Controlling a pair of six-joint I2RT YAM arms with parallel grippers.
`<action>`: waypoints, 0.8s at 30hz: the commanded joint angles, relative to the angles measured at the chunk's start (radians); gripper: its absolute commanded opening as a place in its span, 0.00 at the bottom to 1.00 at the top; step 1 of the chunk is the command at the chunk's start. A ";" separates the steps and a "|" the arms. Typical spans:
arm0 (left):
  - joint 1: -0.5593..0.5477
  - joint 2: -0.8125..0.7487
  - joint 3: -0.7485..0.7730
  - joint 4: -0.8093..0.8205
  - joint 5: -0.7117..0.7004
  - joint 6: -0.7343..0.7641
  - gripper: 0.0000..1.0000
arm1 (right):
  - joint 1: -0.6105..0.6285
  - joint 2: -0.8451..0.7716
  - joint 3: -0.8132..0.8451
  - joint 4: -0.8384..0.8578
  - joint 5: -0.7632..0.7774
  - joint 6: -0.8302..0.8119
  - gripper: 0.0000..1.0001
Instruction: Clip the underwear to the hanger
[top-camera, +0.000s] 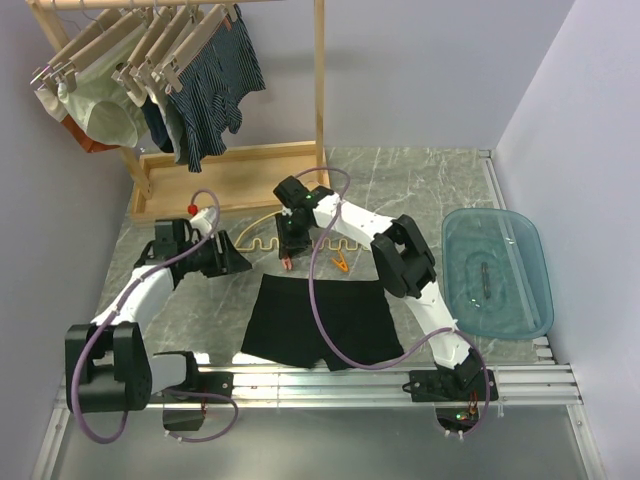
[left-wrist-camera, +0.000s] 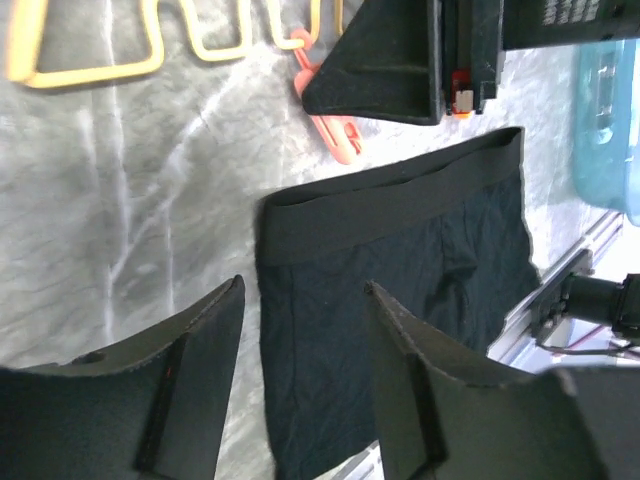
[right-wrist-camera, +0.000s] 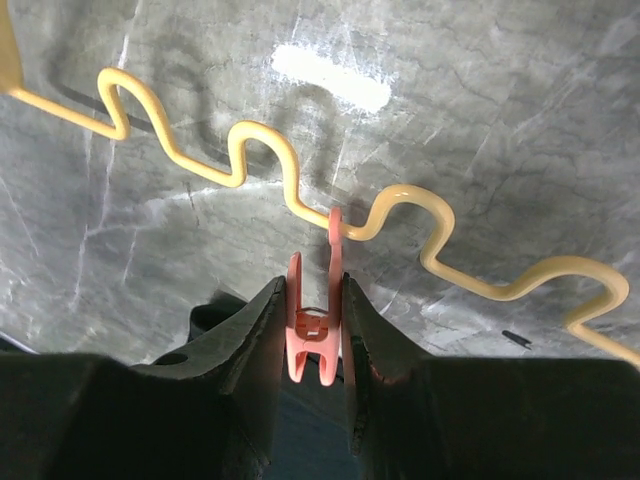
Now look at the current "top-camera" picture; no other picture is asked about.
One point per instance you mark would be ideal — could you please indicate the dark blue underwear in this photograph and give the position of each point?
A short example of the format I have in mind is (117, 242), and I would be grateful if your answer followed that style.
(156, 126)

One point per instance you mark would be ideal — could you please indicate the aluminium mounting rail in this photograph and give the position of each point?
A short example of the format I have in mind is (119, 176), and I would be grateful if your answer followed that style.
(272, 386)

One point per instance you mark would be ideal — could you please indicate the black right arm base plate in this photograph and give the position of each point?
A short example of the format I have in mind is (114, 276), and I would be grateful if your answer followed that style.
(436, 386)

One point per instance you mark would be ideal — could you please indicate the wooden clothes rack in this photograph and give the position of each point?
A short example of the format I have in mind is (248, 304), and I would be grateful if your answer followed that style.
(243, 177)

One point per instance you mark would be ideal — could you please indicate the black boxer underwear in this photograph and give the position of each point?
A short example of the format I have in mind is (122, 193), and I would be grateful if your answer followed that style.
(355, 315)

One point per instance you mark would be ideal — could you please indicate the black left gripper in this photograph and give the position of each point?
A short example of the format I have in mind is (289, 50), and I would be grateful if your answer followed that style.
(230, 261)

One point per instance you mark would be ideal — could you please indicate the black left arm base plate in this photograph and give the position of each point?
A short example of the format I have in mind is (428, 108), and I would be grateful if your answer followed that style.
(200, 387)

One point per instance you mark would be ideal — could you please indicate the beige clip hanger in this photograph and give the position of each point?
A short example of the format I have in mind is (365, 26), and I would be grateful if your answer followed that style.
(185, 35)

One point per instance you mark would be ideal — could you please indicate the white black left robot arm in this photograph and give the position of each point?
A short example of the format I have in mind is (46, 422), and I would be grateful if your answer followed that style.
(107, 366)

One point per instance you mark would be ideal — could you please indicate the light green underwear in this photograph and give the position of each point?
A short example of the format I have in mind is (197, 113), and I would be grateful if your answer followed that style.
(99, 105)

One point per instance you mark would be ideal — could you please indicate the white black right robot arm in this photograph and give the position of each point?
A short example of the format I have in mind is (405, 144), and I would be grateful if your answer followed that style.
(405, 266)

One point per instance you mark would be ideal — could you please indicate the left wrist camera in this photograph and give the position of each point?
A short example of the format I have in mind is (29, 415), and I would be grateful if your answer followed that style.
(203, 220)

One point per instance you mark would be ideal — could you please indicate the translucent blue plastic bin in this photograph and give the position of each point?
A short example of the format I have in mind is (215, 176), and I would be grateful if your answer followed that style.
(495, 276)

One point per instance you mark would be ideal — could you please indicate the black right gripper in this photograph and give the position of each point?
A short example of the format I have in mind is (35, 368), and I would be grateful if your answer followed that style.
(286, 244)

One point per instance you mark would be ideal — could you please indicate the orange clothes peg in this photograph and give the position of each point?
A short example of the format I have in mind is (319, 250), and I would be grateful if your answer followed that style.
(340, 262)

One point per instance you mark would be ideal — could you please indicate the orange underwear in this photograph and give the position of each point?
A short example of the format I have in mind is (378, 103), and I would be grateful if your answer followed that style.
(86, 143)

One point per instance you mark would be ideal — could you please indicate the navy striped boxer underwear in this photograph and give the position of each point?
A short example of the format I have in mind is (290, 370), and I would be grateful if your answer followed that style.
(215, 81)

